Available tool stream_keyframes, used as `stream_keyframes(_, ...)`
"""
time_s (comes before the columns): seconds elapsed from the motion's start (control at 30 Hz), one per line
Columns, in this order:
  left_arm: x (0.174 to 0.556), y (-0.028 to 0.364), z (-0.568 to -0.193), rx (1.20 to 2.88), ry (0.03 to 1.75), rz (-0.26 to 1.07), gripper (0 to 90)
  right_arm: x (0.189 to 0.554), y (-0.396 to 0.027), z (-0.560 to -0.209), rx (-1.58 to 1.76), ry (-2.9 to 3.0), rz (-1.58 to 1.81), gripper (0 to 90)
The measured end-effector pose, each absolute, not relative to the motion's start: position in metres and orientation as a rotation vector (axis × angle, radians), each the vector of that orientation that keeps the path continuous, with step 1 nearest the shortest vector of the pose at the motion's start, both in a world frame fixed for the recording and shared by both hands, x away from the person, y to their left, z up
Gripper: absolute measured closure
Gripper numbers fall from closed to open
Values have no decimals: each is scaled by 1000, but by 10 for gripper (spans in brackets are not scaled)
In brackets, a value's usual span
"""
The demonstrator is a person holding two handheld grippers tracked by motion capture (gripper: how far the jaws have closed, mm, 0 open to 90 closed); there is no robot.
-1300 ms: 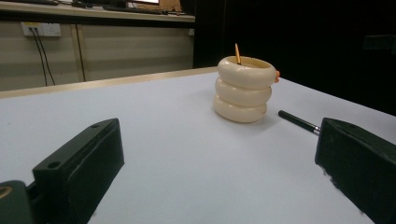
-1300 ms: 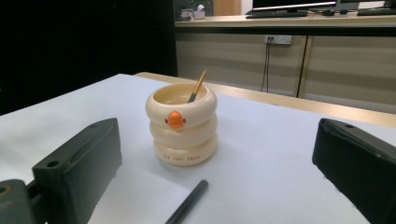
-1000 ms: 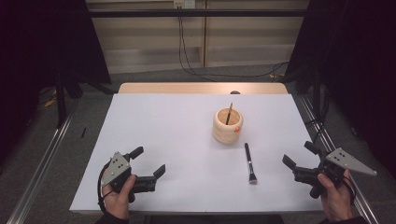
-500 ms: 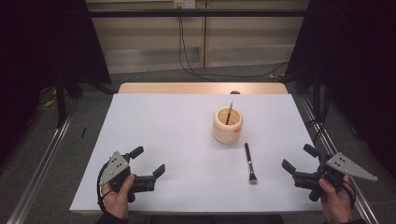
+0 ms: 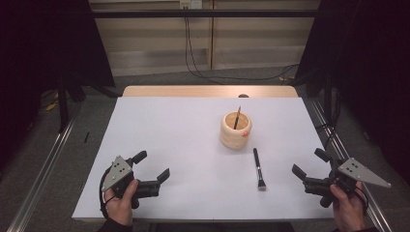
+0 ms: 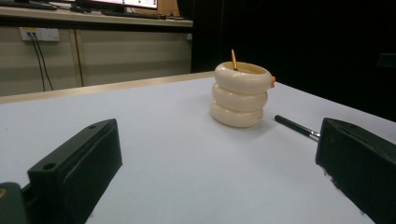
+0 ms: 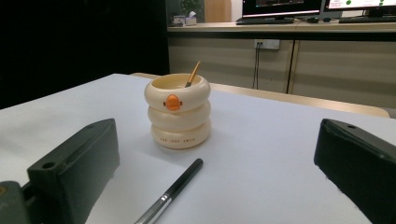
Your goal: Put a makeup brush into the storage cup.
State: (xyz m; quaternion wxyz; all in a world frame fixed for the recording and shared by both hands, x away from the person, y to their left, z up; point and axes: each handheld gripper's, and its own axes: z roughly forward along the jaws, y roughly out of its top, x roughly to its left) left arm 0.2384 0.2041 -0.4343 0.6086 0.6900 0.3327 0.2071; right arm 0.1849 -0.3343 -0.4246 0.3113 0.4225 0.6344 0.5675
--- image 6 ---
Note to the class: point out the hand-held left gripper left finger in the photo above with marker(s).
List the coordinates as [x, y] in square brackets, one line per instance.
[77, 168]

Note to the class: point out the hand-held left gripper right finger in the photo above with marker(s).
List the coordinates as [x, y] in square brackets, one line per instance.
[364, 168]

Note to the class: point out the black makeup brush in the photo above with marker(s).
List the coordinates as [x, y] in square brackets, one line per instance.
[294, 126]

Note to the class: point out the cream ringed pen holder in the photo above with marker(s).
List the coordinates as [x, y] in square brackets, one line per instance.
[239, 99]

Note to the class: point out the wooden table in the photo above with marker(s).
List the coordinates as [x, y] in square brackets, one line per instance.
[93, 89]

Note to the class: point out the white table mat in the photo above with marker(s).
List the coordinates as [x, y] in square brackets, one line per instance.
[174, 155]

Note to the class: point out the black curtain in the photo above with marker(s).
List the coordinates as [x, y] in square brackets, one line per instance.
[295, 37]

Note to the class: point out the beige desk counter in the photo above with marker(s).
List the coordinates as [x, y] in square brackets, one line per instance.
[77, 17]

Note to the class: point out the black keyboard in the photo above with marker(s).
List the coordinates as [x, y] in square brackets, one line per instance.
[130, 14]
[25, 4]

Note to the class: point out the computer monitor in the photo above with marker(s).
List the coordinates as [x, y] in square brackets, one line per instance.
[124, 3]

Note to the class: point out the white wall socket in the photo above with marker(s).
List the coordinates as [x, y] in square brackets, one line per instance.
[43, 34]

